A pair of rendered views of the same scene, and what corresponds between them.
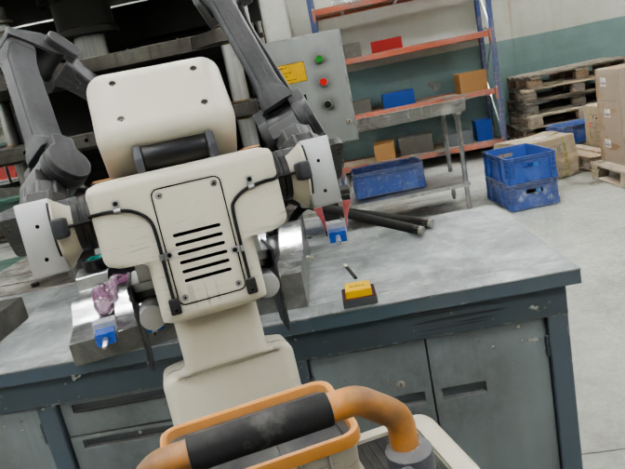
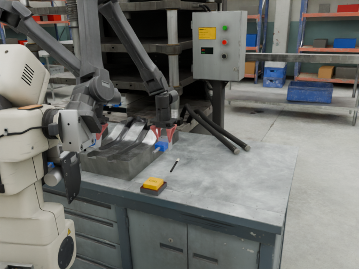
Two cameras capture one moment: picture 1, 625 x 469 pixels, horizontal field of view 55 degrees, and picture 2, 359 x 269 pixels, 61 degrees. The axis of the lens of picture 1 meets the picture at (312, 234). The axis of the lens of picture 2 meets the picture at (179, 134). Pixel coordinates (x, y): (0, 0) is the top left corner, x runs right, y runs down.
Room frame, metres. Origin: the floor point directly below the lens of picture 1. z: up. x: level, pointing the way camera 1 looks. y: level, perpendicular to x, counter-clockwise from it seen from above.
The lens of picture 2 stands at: (0.39, -0.58, 1.44)
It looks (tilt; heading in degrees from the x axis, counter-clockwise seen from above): 21 degrees down; 22
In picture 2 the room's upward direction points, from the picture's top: 2 degrees counter-clockwise
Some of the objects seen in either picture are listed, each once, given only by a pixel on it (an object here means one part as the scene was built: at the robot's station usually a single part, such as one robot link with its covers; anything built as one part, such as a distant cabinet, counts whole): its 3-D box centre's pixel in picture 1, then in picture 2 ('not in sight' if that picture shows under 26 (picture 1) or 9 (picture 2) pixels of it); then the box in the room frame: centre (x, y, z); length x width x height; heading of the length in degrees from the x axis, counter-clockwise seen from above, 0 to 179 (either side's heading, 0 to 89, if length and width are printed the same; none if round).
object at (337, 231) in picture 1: (338, 235); (160, 147); (1.47, -0.06, 0.93); 0.13 x 0.05 x 0.05; 177
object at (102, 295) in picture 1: (125, 282); not in sight; (1.56, 0.52, 0.90); 0.26 x 0.18 x 0.08; 14
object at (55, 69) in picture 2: not in sight; (48, 73); (5.39, 4.30, 0.42); 0.60 x 0.42 x 0.33; 78
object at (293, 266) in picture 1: (259, 260); (134, 141); (1.63, 0.16, 0.87); 0.50 x 0.26 x 0.14; 177
